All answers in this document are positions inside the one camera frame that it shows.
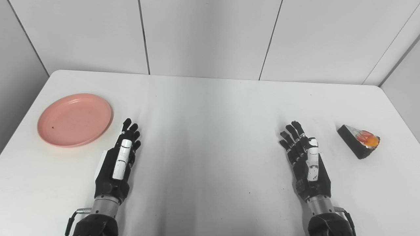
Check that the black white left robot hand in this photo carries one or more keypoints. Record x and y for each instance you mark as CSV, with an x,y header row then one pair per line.
x,y
111,177

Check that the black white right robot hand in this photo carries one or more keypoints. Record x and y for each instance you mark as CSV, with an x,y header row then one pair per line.
x,y
313,178

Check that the chocolate cake slice with fruit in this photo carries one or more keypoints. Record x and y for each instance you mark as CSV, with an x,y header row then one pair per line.
x,y
356,147

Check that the pink round plate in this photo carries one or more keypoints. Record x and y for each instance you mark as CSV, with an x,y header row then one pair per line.
x,y
74,120

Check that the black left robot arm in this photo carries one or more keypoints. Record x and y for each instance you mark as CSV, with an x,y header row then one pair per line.
x,y
98,219

